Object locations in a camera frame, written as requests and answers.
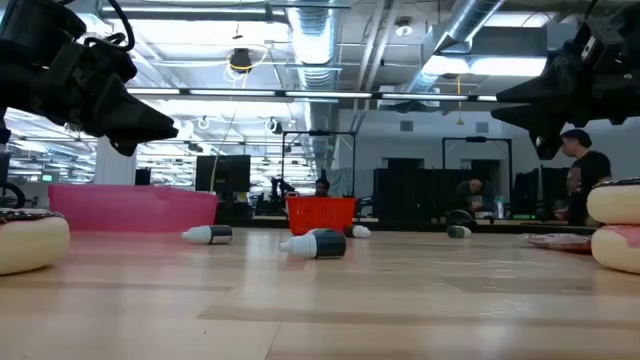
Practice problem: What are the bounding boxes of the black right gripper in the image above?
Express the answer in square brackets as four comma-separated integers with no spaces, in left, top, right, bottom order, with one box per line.
[490,2,640,161]

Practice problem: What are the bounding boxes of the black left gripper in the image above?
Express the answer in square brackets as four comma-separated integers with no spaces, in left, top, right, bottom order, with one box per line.
[0,42,180,158]

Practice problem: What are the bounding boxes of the pink icing toy donut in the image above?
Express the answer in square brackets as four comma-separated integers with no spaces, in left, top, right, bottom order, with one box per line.
[590,224,640,275]
[522,232,594,253]

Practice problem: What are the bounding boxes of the chocolate icing toy donut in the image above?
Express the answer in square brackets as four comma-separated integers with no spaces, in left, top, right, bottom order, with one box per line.
[0,208,71,277]

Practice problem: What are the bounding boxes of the pink plastic bin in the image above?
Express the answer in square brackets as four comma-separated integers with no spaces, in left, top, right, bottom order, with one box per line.
[48,183,220,234]

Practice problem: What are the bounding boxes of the black computer monitor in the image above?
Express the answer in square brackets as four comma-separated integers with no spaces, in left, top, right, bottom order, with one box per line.
[194,154,252,194]
[512,167,569,216]

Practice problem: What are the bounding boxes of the overhead light bar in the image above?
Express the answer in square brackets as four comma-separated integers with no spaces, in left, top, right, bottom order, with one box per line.
[127,87,501,104]

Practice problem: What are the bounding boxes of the black ceiling dome device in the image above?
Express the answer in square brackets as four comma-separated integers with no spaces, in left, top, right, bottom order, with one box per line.
[228,47,254,75]

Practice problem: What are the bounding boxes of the black domed object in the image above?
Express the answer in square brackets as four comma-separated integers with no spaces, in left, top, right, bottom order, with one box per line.
[444,208,477,229]

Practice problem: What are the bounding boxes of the black partition screen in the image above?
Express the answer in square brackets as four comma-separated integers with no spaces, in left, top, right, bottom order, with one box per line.
[372,168,466,224]

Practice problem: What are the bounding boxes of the red plastic mesh basket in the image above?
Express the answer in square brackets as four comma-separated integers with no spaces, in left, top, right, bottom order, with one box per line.
[286,196,359,236]

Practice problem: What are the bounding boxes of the black metal rig frame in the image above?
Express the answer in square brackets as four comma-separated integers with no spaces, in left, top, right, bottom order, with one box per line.
[441,135,514,211]
[280,130,357,199]

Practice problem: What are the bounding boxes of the yellow hanging cord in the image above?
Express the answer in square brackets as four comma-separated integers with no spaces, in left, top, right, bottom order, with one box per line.
[455,74,465,126]

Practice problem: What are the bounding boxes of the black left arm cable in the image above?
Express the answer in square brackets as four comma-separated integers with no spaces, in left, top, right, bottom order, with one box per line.
[82,0,137,53]

